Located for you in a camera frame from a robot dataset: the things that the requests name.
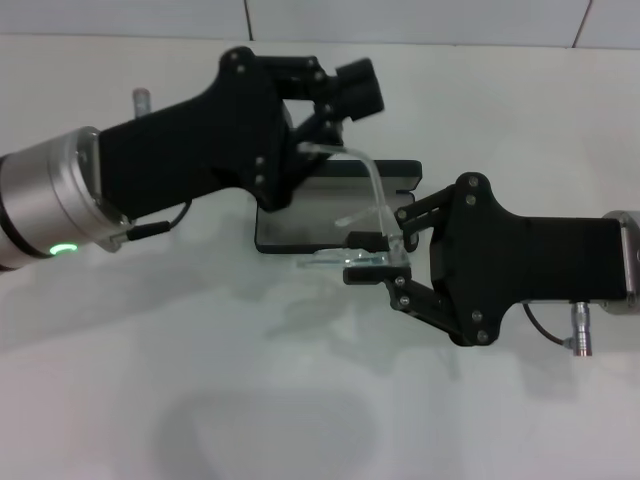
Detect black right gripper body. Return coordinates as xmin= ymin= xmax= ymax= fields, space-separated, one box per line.
xmin=432 ymin=172 xmax=637 ymax=347

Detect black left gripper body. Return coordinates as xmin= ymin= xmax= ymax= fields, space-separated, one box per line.
xmin=97 ymin=46 xmax=301 ymax=211

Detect clear plastic glasses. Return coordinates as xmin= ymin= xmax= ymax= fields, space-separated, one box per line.
xmin=297 ymin=141 xmax=409 ymax=269

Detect black glasses case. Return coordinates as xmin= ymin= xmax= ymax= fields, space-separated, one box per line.
xmin=253 ymin=158 xmax=424 ymax=255

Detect left gripper connector cable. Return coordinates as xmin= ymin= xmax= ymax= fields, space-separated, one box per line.
xmin=107 ymin=88 xmax=192 ymax=254

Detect gripper connector cable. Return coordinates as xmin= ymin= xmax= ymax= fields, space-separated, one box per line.
xmin=107 ymin=88 xmax=192 ymax=254
xmin=522 ymin=301 xmax=600 ymax=358

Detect right gripper connector cable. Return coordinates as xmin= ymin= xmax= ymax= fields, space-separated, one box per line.
xmin=522 ymin=301 xmax=600 ymax=358

